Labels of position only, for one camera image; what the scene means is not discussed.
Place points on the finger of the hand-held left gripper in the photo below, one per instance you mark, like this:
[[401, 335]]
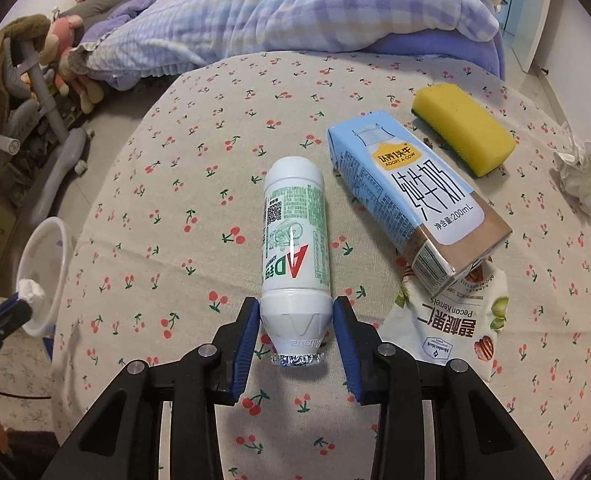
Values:
[[8, 315]]

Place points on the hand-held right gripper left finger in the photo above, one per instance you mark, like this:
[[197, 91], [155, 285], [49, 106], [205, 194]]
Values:
[[243, 355]]

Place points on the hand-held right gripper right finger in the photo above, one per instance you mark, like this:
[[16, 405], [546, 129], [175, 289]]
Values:
[[350, 355]]

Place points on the white tissue wad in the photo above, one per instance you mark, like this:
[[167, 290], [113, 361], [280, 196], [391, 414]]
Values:
[[31, 292]]

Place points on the white blue-print trash bin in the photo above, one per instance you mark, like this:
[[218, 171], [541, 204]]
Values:
[[50, 240]]

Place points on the white green-label bottle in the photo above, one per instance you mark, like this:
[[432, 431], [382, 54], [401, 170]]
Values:
[[293, 260]]

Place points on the floral print cloth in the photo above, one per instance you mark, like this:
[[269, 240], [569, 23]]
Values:
[[25, 375]]

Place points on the white nut snack packet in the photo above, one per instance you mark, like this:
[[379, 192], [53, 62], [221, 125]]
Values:
[[450, 325]]

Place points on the dark brown fleece clothing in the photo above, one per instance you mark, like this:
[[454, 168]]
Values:
[[20, 457]]

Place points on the cherry print tablecloth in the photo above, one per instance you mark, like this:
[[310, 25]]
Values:
[[175, 210]]

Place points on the light blue milk carton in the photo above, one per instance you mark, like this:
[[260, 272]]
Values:
[[400, 185]]

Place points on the grey ergonomic chair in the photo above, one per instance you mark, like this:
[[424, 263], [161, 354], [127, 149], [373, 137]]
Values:
[[45, 100]]

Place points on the yellow green sponge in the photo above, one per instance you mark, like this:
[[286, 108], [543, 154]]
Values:
[[460, 120]]

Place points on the brown fleece blanket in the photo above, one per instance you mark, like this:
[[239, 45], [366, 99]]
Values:
[[5, 50]]

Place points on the pink plush toy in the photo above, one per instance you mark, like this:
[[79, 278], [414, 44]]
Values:
[[63, 40]]

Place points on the crumpled white tissue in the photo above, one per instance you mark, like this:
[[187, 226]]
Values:
[[580, 175]]

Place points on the purple bed sheet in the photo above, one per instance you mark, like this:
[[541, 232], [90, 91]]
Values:
[[440, 55]]

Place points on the purple plaid quilt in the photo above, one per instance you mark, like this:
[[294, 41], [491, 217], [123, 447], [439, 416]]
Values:
[[275, 15]]

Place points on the light blue door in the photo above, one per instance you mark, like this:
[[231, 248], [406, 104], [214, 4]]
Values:
[[525, 5]]

